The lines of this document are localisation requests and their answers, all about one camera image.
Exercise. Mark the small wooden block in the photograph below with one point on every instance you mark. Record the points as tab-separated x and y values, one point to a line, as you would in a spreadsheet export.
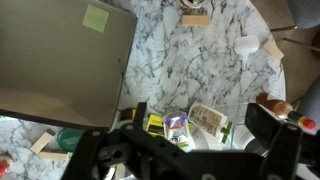
272	49

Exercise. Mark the large open cardboard box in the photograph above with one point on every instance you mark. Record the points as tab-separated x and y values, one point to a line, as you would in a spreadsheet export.
57	71

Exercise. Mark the green sticky note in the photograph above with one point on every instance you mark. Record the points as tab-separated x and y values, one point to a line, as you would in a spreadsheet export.
95	18

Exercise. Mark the green round lid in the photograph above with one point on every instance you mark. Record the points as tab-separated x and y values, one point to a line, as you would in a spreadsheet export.
68	139

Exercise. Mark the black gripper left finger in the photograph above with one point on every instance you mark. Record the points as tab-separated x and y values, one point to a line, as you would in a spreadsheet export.
98	150

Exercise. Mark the hot sauce bottle red cap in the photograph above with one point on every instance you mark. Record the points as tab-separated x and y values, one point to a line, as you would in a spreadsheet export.
284	110

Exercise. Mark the light wooden block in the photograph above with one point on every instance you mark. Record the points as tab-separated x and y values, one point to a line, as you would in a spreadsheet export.
195	20

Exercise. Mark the wooden block beside lid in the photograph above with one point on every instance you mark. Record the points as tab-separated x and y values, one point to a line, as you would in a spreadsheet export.
42	141

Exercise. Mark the yellow black packet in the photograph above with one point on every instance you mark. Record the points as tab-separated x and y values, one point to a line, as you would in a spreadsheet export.
155	125

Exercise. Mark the small red capped jar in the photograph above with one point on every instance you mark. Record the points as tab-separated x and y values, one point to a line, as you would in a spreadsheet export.
6	162

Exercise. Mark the white labelled packet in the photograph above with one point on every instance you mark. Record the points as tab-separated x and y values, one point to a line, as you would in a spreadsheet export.
211	121

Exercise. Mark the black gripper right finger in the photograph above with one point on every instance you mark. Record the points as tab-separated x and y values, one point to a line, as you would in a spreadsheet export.
281	139

